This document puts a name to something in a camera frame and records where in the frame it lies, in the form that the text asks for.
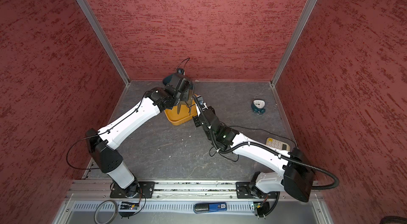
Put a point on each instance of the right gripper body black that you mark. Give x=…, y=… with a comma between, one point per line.
x=198, y=120

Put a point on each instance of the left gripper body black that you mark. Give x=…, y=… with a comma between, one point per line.
x=184, y=95

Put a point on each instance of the grey cable spool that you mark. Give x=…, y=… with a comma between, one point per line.
x=184, y=109

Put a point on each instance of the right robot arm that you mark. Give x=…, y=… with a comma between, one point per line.
x=294, y=179

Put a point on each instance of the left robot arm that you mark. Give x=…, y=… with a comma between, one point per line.
x=103, y=143

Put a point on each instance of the teal plastic tray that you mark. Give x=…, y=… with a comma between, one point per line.
x=167, y=80

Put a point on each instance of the yellow plastic tray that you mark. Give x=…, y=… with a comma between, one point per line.
x=172, y=116

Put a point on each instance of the teal kitchen scale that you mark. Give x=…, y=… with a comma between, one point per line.
x=258, y=106

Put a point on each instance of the beige calculator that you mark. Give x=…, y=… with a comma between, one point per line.
x=277, y=144

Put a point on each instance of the blue black handheld device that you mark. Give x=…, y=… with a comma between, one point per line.
x=210, y=207

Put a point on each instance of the left corner aluminium profile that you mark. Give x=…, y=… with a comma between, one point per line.
x=98, y=30

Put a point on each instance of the corner aluminium profile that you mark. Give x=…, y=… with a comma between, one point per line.
x=98, y=30
x=300, y=25

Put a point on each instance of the right corner aluminium profile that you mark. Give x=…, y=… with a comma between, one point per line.
x=300, y=25

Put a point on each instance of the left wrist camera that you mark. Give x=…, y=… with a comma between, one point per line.
x=180, y=71

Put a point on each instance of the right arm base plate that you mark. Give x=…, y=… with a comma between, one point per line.
x=243, y=190

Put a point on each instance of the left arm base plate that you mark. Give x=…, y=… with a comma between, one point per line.
x=144, y=188

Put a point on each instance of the aluminium rail frame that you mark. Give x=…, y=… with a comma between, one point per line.
x=165, y=190

